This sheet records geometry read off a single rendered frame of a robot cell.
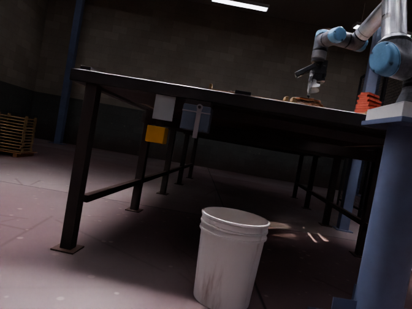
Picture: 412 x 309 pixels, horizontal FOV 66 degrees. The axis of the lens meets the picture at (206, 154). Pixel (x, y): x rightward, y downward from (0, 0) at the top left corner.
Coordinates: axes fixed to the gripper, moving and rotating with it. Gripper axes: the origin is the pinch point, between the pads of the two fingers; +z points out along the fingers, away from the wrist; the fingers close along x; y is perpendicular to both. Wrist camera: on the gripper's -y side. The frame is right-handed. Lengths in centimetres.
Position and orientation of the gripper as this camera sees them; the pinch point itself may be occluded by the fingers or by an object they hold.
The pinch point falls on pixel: (307, 96)
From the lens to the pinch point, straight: 182.5
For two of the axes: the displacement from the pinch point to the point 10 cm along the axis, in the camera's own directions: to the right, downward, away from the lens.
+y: 9.4, 1.7, -2.9
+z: -1.7, 9.8, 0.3
